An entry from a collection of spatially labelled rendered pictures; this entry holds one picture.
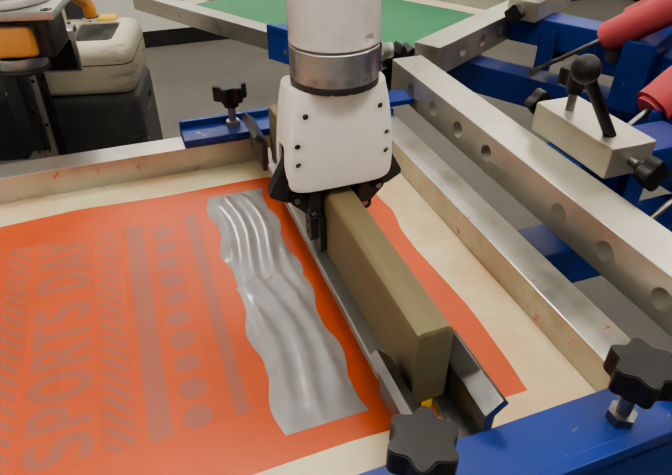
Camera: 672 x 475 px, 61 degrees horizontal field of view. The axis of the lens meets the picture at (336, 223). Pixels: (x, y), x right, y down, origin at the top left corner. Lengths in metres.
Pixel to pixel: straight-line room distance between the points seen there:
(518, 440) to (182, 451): 0.25
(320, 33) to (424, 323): 0.23
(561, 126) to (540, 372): 0.28
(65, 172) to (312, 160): 0.39
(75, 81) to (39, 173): 0.76
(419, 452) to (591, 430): 0.15
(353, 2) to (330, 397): 0.31
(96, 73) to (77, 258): 0.88
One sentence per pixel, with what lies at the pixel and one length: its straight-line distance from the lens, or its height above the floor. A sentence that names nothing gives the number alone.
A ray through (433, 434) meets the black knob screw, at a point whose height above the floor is 1.06.
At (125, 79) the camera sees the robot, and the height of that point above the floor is 0.83.
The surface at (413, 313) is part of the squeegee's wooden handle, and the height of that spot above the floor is 1.06.
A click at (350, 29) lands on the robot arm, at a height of 1.22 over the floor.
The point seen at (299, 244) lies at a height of 0.95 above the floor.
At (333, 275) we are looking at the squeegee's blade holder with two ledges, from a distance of 0.54.
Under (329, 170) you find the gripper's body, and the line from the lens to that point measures 0.51.
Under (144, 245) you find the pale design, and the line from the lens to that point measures 0.68.
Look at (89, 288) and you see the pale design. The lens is 0.64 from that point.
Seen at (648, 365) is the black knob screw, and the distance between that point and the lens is 0.43.
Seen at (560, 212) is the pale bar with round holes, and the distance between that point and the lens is 0.64.
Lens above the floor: 1.35
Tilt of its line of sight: 36 degrees down
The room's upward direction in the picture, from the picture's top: straight up
